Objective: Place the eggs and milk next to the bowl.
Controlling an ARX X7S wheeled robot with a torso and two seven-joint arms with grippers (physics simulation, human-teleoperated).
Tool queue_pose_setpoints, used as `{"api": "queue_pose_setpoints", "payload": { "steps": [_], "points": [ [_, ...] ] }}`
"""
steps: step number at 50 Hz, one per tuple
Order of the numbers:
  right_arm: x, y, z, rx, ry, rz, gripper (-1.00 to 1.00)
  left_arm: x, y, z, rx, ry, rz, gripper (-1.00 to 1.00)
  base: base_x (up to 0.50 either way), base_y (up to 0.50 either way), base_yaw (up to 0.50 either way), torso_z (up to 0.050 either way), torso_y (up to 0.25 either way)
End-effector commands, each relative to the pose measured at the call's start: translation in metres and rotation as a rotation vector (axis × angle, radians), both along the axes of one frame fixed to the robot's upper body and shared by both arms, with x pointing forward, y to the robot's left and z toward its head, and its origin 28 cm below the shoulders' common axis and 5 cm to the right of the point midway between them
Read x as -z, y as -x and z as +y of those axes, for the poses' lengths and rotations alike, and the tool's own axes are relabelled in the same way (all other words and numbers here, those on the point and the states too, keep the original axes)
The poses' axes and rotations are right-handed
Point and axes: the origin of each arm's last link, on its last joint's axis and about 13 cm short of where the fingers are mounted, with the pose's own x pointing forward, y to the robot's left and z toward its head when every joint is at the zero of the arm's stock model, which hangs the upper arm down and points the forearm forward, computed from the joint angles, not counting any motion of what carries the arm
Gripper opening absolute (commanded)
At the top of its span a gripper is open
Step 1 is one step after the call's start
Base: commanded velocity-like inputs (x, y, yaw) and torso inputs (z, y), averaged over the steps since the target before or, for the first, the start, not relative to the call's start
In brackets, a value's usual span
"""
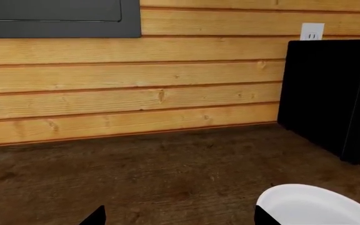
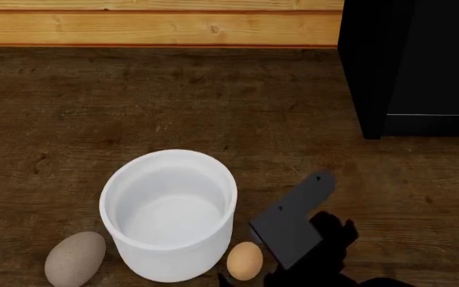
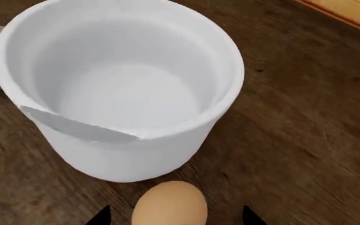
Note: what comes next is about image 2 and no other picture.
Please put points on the brown egg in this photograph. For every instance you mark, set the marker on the brown egg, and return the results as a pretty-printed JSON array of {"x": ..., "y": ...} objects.
[{"x": 244, "y": 260}]

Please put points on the black cabinet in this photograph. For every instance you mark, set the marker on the black cabinet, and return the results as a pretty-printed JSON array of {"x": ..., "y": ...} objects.
[{"x": 432, "y": 59}]

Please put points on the white ceramic bowl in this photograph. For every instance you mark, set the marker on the white ceramic bowl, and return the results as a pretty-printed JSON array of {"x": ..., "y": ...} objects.
[{"x": 165, "y": 215}]

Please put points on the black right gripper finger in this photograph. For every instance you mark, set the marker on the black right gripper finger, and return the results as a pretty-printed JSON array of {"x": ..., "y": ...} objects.
[{"x": 225, "y": 281}]

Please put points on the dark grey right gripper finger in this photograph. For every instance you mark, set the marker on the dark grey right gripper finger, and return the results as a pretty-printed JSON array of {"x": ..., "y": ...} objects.
[{"x": 285, "y": 227}]

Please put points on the grey speckled egg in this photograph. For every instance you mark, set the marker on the grey speckled egg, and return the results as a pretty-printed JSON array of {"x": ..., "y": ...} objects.
[{"x": 74, "y": 260}]

